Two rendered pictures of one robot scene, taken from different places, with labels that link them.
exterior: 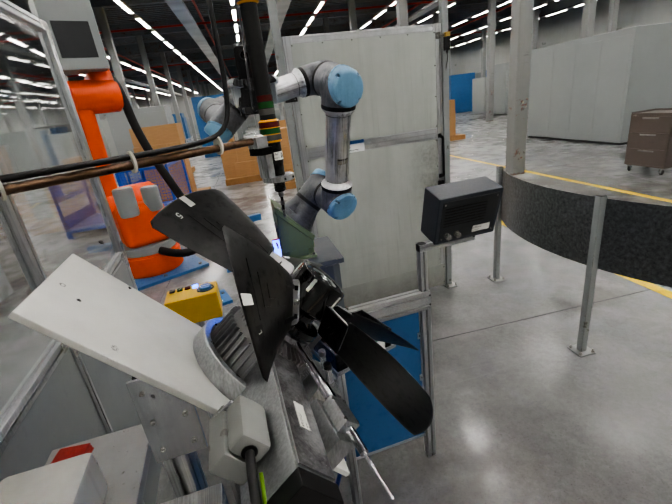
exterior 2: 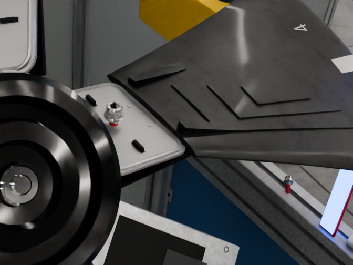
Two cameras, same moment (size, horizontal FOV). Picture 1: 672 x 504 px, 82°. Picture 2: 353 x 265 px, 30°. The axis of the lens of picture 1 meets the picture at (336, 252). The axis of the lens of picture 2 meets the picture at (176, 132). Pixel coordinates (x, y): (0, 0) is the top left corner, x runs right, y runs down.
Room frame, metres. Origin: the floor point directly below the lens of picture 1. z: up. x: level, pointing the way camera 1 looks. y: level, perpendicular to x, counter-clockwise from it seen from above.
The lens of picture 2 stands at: (0.73, -0.21, 1.47)
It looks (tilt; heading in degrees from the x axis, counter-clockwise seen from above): 40 degrees down; 60
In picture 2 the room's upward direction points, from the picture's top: 8 degrees clockwise
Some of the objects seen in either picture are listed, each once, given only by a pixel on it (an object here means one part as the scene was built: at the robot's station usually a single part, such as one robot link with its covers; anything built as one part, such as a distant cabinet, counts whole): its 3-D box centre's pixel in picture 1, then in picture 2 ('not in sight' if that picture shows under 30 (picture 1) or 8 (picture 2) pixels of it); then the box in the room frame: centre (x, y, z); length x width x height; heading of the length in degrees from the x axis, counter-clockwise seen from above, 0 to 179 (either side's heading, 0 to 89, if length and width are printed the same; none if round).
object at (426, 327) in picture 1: (427, 385); not in sight; (1.34, -0.32, 0.39); 0.04 x 0.04 x 0.78; 14
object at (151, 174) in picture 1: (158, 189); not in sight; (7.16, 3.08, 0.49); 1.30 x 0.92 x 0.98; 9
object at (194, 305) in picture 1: (195, 305); (202, 11); (1.14, 0.48, 1.02); 0.16 x 0.10 x 0.11; 104
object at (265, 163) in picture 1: (271, 158); not in sight; (0.85, 0.11, 1.49); 0.09 x 0.07 x 0.10; 139
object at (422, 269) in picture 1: (422, 267); not in sight; (1.34, -0.32, 0.96); 0.03 x 0.03 x 0.20; 14
